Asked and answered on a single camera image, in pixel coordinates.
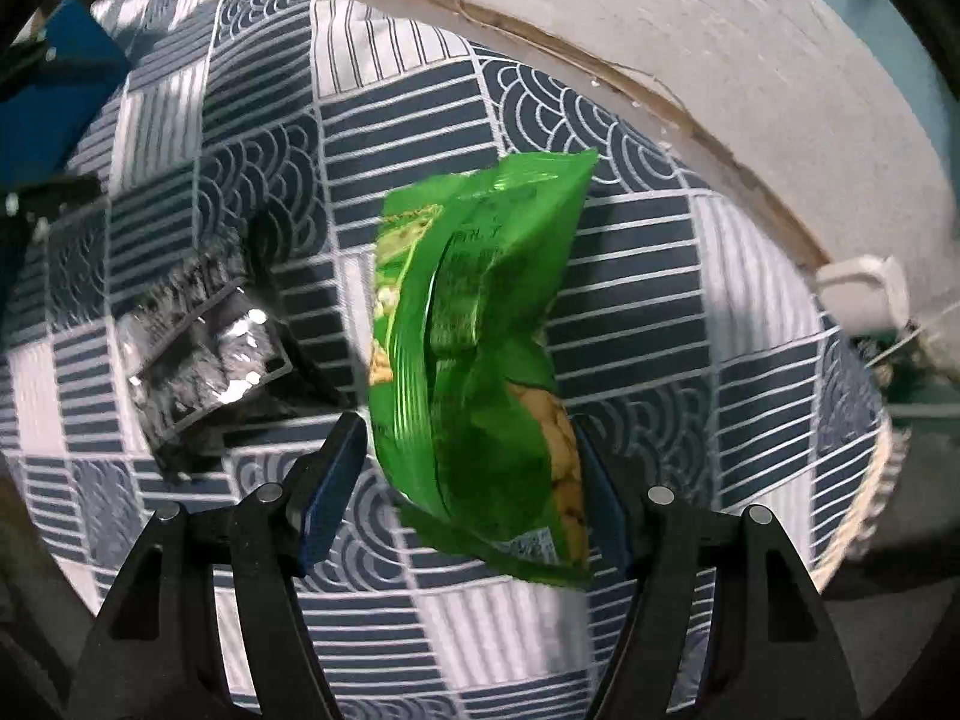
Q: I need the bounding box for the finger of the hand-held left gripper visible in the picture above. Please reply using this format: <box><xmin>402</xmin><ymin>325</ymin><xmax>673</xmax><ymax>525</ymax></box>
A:
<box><xmin>0</xmin><ymin>43</ymin><xmax>59</xmax><ymax>102</ymax></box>
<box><xmin>0</xmin><ymin>176</ymin><xmax>102</xmax><ymax>241</ymax></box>

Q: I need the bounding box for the blue box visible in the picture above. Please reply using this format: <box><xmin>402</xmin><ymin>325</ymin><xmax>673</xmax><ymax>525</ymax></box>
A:
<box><xmin>0</xmin><ymin>0</ymin><xmax>132</xmax><ymax>192</ymax></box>

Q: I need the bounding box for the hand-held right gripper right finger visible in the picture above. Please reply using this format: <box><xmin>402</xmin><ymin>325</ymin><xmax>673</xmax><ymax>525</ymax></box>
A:
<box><xmin>574</xmin><ymin>427</ymin><xmax>860</xmax><ymax>720</ymax></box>

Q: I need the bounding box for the green snack packet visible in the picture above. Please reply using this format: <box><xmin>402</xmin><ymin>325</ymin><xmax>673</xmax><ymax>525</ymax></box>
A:
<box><xmin>367</xmin><ymin>148</ymin><xmax>601</xmax><ymax>587</ymax></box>

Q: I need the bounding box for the navy patterned tablecloth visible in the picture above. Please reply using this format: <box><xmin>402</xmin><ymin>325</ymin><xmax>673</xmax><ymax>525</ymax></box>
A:
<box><xmin>0</xmin><ymin>0</ymin><xmax>897</xmax><ymax>720</ymax></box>

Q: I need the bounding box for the shiny black snack packet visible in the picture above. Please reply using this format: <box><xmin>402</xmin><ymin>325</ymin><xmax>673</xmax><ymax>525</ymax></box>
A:
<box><xmin>120</xmin><ymin>217</ymin><xmax>350</xmax><ymax>481</ymax></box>

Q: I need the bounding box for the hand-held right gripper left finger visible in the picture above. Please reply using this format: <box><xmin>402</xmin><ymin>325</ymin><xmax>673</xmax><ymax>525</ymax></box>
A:
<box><xmin>67</xmin><ymin>411</ymin><xmax>368</xmax><ymax>720</ymax></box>

